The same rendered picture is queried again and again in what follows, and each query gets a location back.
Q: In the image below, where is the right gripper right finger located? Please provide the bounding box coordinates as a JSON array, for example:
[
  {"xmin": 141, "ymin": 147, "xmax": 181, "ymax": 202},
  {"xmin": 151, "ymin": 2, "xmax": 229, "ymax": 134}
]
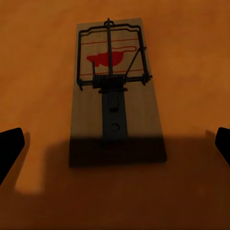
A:
[{"xmin": 215, "ymin": 127, "xmax": 230, "ymax": 166}]

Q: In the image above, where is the mousetrap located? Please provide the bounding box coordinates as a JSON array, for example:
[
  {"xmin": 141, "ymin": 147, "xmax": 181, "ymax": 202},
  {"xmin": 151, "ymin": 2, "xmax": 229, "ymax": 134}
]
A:
[{"xmin": 69, "ymin": 18, "xmax": 167, "ymax": 169}]

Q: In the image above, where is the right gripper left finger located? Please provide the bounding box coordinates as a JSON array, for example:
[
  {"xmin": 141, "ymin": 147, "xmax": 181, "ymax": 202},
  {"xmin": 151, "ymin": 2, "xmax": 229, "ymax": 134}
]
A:
[{"xmin": 0, "ymin": 127, "xmax": 25, "ymax": 185}]

